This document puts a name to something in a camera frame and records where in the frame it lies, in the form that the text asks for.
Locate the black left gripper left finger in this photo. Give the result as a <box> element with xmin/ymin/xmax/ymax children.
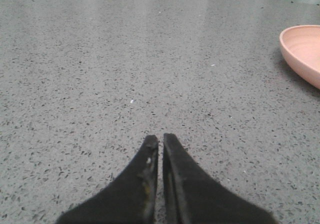
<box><xmin>56</xmin><ymin>135</ymin><xmax>159</xmax><ymax>224</ymax></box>

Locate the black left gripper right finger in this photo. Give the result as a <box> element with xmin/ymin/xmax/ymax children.
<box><xmin>162</xmin><ymin>133</ymin><xmax>277</xmax><ymax>224</ymax></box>

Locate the pink plate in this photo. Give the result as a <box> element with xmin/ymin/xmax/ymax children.
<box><xmin>279</xmin><ymin>25</ymin><xmax>320</xmax><ymax>89</ymax></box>

